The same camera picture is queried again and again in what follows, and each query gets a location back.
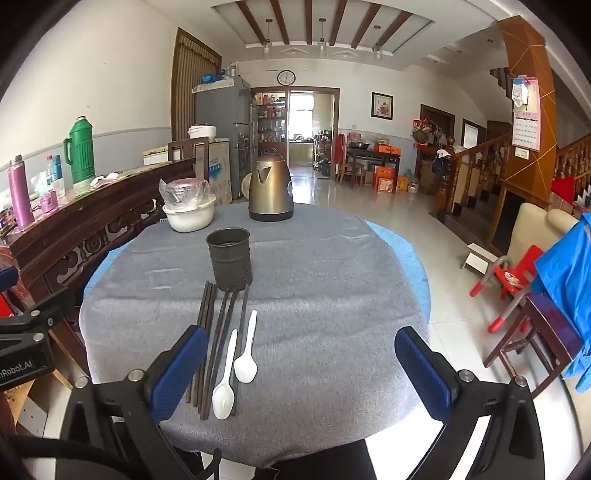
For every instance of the brown striped curtain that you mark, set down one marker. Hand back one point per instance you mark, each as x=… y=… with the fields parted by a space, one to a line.
x=194 y=83

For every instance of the white bowl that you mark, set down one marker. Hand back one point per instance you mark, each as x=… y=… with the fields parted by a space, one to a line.
x=191 y=217

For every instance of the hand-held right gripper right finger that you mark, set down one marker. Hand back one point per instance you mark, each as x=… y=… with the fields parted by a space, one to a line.
x=422 y=374

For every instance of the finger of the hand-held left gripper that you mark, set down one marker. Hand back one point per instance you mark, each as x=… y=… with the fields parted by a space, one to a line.
x=8 y=278
x=51 y=307

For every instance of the dark grey utensil holder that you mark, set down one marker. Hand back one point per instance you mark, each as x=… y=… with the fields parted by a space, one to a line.
x=229 y=258

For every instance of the purple cup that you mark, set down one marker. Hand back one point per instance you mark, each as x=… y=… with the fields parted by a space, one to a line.
x=48 y=203

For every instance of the purple thermos bottle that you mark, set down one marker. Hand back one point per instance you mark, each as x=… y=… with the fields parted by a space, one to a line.
x=21 y=194

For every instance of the dark wooden side table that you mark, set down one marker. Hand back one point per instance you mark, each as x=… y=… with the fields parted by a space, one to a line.
x=371 y=157

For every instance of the white rice cooker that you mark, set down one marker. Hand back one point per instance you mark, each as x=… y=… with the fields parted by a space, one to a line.
x=202 y=131

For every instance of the plastic water jug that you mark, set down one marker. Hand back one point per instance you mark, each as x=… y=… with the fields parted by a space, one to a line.
x=411 y=182

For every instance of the green thermos jug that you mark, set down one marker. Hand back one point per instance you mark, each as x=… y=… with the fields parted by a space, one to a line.
x=82 y=154

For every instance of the grey tablecloth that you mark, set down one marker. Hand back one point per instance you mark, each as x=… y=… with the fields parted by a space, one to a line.
x=323 y=300

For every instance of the pendant lamp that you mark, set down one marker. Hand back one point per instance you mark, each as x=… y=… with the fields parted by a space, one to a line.
x=322 y=46
x=267 y=46
x=377 y=50

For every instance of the white box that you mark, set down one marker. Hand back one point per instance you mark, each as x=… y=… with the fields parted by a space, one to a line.
x=154 y=155

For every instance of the upright orange box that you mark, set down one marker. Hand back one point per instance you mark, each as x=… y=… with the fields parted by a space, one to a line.
x=385 y=181

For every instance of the crumpled white tissue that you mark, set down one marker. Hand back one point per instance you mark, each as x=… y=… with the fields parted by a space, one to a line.
x=104 y=179

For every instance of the white electric fan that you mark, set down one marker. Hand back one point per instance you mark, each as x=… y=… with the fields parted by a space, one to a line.
x=244 y=187

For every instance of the bronze electric kettle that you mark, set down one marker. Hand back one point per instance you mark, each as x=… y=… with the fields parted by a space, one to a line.
x=271 y=187

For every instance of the framed wall picture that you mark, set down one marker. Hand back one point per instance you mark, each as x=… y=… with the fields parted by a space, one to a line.
x=382 y=106

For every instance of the dark wooden chair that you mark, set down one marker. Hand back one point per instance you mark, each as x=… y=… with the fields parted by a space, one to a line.
x=178 y=150

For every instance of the flat orange box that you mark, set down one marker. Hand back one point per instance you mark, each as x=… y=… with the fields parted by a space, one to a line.
x=387 y=149

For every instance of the white step stool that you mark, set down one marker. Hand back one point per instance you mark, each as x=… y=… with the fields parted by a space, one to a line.
x=478 y=258

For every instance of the carved wooden sideboard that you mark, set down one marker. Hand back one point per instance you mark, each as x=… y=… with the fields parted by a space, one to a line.
x=69 y=240

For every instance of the red child chair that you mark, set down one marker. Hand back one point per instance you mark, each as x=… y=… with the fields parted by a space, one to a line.
x=510 y=281

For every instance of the round wall clock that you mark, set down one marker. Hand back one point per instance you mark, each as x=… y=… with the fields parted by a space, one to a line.
x=286 y=77

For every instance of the beige armchair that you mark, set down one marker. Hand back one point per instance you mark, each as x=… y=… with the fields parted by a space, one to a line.
x=531 y=226

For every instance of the white plastic spoon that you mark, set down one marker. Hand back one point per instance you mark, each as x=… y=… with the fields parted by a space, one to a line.
x=245 y=367
x=223 y=397

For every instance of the dark wooden stool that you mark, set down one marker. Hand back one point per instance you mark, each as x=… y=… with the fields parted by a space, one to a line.
x=554 y=323

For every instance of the grey refrigerator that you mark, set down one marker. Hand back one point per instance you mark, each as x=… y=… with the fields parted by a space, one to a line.
x=226 y=115

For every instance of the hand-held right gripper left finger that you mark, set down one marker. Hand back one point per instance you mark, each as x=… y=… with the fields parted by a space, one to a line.
x=180 y=374

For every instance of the blue cloth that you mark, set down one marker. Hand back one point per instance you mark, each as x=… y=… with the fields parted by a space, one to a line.
x=565 y=286

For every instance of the wooden stair railing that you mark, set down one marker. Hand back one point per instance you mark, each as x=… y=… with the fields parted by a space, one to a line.
x=480 y=157

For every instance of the wall calendar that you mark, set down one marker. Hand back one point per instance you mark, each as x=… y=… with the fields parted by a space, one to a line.
x=526 y=124

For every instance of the shelf with jars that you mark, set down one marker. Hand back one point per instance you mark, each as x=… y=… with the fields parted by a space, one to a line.
x=270 y=120

